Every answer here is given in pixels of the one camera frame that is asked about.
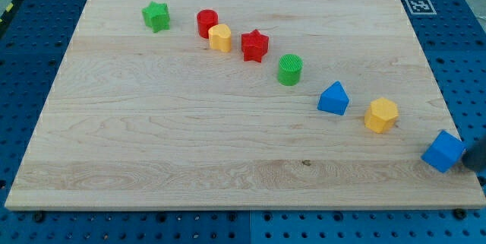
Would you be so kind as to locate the blue triangular prism block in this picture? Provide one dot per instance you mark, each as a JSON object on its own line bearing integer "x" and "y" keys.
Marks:
{"x": 334, "y": 99}

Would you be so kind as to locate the yellow hexagon block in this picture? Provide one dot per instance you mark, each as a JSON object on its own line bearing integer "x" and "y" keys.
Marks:
{"x": 381, "y": 115}

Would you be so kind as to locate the red star block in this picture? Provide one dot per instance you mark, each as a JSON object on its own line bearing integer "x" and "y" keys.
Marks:
{"x": 254, "y": 46}

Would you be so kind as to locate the green cylinder block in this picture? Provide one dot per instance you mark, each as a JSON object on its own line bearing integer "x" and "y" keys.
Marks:
{"x": 290, "y": 66}

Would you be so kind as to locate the white fiducial marker tag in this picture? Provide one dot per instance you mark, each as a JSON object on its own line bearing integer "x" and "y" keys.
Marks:
{"x": 420, "y": 7}

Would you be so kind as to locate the blue cube block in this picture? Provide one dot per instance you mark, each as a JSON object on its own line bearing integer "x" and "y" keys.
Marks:
{"x": 444, "y": 152}

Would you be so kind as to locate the yellow heart block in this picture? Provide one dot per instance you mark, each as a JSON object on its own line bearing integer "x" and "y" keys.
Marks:
{"x": 220, "y": 38}

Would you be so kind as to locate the dark cylindrical pusher tip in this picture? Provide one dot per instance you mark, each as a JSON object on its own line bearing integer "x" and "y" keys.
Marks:
{"x": 474, "y": 156}

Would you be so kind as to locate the green star block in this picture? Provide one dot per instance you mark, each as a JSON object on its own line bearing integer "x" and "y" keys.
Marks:
{"x": 156, "y": 16}

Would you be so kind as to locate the wooden board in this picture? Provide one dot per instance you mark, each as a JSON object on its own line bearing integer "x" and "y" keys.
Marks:
{"x": 144, "y": 121}

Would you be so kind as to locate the red cylinder block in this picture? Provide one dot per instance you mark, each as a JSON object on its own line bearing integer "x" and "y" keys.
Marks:
{"x": 206, "y": 19}

